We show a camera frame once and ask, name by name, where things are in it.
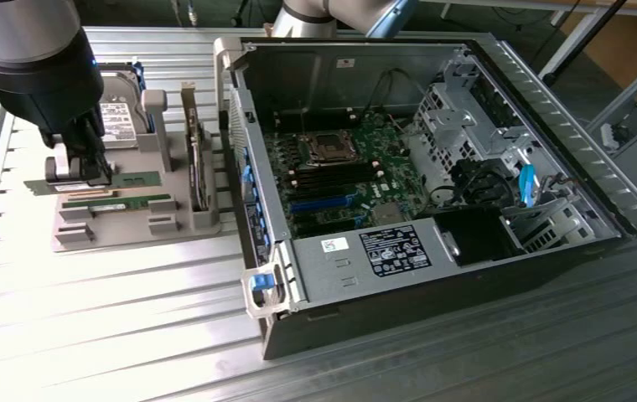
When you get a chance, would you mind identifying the black stand pole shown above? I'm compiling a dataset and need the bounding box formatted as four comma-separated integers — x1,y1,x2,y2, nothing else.
540,0,631,86

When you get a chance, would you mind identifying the silver hard disk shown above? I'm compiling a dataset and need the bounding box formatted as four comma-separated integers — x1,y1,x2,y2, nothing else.
96,62,147,152

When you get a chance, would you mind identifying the grey power supply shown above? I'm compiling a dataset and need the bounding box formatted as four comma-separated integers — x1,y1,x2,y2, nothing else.
289,220,449,304

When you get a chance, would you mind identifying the black RAM slot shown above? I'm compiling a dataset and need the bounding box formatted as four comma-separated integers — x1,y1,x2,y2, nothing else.
295,175,382,190
291,165,380,179
291,160,378,175
293,170,381,184

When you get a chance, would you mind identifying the CPU socket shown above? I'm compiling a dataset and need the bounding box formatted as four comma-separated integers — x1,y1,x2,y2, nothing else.
298,131,362,167

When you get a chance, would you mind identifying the black fan shroud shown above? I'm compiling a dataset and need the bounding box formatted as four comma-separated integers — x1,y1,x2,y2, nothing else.
432,205,524,268

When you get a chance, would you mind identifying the wooden desk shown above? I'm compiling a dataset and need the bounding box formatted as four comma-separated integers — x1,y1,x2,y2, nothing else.
424,0,637,121

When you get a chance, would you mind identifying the blue expansion slot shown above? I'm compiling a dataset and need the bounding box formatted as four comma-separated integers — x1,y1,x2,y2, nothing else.
290,193,357,215

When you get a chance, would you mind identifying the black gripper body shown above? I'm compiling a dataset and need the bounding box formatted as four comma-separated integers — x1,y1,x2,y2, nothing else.
0,27,107,148

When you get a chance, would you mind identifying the blue wire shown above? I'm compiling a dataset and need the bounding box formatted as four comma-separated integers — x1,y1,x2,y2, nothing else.
517,164,543,209

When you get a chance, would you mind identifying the green motherboard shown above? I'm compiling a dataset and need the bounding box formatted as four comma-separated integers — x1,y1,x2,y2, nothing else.
263,111,433,240

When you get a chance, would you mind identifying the grey parts rack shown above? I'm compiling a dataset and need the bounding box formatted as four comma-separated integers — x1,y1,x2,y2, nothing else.
43,89,226,254

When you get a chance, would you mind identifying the green RAM stick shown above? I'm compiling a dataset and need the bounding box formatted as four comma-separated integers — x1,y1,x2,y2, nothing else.
65,193,178,211
24,170,162,196

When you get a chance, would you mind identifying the open black PC case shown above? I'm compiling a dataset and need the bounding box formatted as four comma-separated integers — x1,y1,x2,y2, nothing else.
212,35,637,362

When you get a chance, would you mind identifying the black expansion slot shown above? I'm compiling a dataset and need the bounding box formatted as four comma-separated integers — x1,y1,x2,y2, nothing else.
286,185,353,203

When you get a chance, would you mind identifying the silver chipset heatsink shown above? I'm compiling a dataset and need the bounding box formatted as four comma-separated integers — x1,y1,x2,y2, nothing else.
373,203,405,226

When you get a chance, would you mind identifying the black graphics card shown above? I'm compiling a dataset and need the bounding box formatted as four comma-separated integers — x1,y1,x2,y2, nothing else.
180,80,212,213

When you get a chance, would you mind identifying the black wire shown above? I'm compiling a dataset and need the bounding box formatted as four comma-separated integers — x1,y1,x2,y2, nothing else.
366,68,428,121

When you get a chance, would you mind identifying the metal disk bay cage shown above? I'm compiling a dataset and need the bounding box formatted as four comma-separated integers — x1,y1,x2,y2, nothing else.
406,57,524,177

